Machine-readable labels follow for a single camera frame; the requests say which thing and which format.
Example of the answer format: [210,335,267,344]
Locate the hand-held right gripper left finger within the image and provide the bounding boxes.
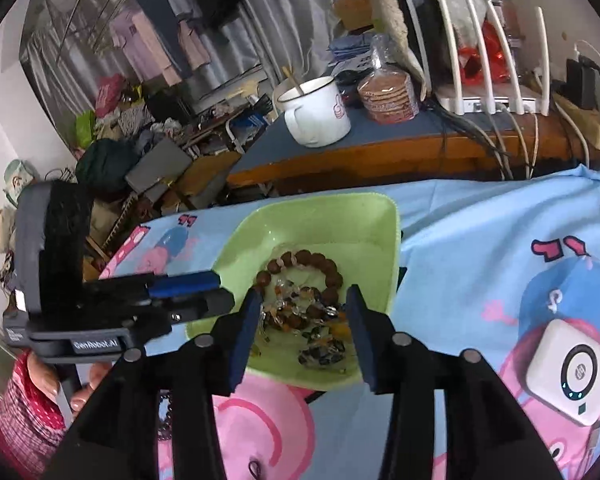
[42,287,264,480]

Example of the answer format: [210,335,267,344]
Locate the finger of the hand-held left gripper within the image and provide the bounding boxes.
[170,287,236,322]
[147,270,222,297]

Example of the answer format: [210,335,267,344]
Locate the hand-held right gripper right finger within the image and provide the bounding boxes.
[345,284,563,480]

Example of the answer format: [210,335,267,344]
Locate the dark multicoloured stone bracelet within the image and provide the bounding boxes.
[296,321,355,370]

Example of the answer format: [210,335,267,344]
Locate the yellow crystal bead bracelet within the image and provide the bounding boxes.
[257,280,331,346]

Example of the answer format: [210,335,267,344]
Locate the brown wooden bead bracelet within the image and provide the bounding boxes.
[255,249,344,332]

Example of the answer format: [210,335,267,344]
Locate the purple bead bracelet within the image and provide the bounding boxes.
[156,394,174,442]

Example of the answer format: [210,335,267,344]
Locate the green plastic basket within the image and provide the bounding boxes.
[186,192,405,392]

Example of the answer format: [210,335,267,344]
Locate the person's left forearm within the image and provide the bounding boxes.
[0,350,67,478]

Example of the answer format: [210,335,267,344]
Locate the person's left hand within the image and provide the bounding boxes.
[27,352,112,411]

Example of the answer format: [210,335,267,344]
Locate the dark green bundle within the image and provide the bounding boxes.
[75,137,138,196]

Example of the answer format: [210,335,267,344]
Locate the green plastic bag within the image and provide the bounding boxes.
[75,110,97,148]

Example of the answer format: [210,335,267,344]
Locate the grey case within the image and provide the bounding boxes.
[125,137,193,193]

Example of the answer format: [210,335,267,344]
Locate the printed blue blanket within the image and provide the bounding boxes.
[97,165,600,480]

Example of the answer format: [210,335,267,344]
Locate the red plastic bag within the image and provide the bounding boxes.
[95,74,126,116]

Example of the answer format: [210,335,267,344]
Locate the black bag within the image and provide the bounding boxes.
[145,90,196,126]

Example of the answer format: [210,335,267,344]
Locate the cluttered low table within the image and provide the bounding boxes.
[180,100,276,161]

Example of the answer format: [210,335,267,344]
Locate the white square power bank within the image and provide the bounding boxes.
[525,319,600,427]

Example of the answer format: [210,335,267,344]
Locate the wooden desk with blue top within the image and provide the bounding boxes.
[227,105,600,193]

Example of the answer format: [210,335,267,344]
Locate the pink dress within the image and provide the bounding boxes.
[109,14,153,83]

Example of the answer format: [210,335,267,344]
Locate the white enamel mug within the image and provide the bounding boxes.
[272,76,352,148]

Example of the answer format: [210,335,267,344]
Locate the wooden stick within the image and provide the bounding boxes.
[281,65,304,97]

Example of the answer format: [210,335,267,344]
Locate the dark blue trousers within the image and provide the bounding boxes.
[134,0,197,81]

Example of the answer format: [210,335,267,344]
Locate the white router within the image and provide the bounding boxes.
[435,0,553,116]

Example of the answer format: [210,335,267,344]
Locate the stack of papers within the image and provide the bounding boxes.
[327,35,376,68]

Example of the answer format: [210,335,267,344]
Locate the red shiny wrapping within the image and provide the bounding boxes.
[457,22,511,83]

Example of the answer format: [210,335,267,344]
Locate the cardboard box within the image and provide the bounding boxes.
[332,0,376,31]

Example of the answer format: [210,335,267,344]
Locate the black power adapter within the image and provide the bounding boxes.
[565,57,598,111]

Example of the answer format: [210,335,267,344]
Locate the glass jar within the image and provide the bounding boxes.
[482,0,523,51]

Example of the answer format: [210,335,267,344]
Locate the cable bundle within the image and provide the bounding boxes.
[422,100,591,181]

